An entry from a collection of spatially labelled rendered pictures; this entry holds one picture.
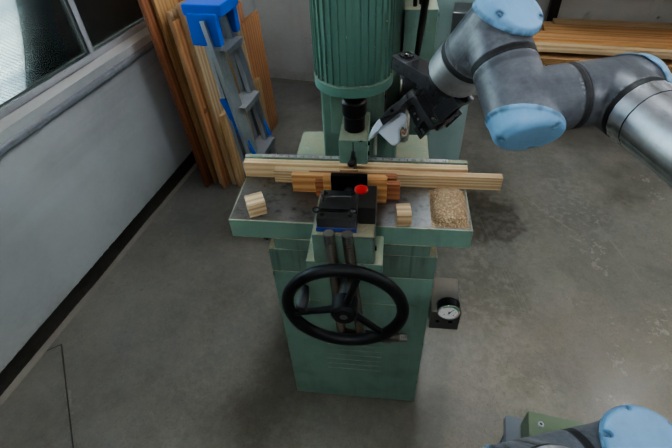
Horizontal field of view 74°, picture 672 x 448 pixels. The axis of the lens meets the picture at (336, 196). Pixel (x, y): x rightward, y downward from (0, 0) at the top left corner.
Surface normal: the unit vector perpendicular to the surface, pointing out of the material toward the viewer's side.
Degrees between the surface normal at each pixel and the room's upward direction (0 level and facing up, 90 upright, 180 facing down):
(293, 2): 90
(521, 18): 29
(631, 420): 5
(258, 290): 0
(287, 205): 0
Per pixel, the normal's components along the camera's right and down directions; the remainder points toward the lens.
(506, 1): 0.27, -0.42
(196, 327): -0.04, -0.76
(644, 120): -0.86, -0.27
